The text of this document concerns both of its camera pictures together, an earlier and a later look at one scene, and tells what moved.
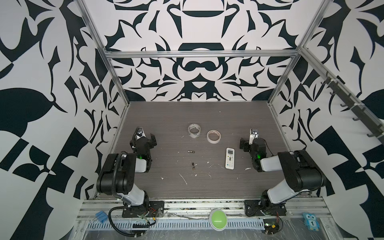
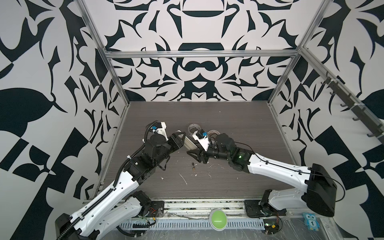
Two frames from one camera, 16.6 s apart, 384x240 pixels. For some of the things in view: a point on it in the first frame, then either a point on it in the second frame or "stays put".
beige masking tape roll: [213, 136] stays put
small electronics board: [271, 226] stays put
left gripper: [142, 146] -> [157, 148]
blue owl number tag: [311, 221] stays put
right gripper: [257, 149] -> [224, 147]
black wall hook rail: [355, 107] stays put
